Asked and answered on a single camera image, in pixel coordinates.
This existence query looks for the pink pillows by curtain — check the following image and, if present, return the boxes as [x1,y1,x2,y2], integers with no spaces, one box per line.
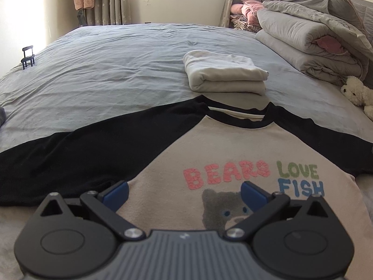
[229,0,264,33]

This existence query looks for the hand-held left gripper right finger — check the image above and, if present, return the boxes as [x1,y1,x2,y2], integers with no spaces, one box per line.
[223,180,333,242]

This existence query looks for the folded grey quilt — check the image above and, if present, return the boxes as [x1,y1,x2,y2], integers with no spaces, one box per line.
[255,0,373,87]

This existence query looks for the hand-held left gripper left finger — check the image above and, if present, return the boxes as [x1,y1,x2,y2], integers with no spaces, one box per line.
[39,180,146,242]

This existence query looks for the small black stand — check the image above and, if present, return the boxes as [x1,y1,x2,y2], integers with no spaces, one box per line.
[21,45,36,70]

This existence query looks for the folded white garment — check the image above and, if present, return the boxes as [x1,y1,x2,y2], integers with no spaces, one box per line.
[183,50,269,96]

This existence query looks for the grey quilted headboard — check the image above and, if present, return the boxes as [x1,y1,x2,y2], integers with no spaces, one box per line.
[348,0,373,16]

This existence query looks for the white plush dog toy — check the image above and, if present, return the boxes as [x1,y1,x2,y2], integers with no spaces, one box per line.
[341,76,373,116]

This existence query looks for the beige and black raglan sweatshirt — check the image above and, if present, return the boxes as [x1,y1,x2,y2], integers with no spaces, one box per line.
[0,94,373,280]

